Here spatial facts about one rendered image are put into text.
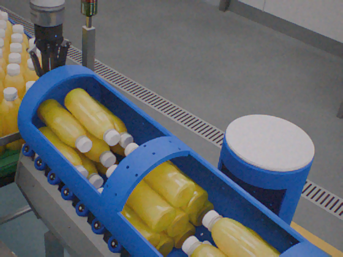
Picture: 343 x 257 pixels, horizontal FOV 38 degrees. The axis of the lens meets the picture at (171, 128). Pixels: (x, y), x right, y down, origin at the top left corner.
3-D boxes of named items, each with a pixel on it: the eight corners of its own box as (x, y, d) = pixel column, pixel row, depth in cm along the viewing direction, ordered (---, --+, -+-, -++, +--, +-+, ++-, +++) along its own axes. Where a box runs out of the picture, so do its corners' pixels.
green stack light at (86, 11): (86, 17, 185) (86, 4, 182) (76, 10, 189) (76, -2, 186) (100, 13, 189) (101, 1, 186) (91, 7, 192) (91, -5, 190)
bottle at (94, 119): (85, 104, 146) (120, 142, 135) (63, 111, 142) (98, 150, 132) (86, 84, 141) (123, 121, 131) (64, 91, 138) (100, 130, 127)
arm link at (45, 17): (22, -3, 130) (24, 19, 133) (40, 10, 125) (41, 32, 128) (53, -9, 135) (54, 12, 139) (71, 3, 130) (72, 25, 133)
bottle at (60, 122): (46, 94, 141) (82, 128, 131) (63, 103, 147) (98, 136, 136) (32, 114, 142) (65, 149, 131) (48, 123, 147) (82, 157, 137)
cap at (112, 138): (116, 139, 134) (119, 142, 133) (103, 143, 132) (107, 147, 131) (117, 127, 131) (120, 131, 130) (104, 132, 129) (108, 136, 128)
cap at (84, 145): (82, 134, 132) (86, 137, 131) (90, 139, 135) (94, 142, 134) (73, 146, 132) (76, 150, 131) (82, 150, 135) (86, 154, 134)
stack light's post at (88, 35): (85, 229, 255) (87, 30, 190) (81, 224, 257) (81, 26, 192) (92, 226, 257) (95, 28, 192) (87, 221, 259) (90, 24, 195)
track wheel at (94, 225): (95, 213, 131) (100, 213, 133) (86, 227, 131) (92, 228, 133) (105, 222, 129) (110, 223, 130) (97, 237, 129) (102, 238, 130)
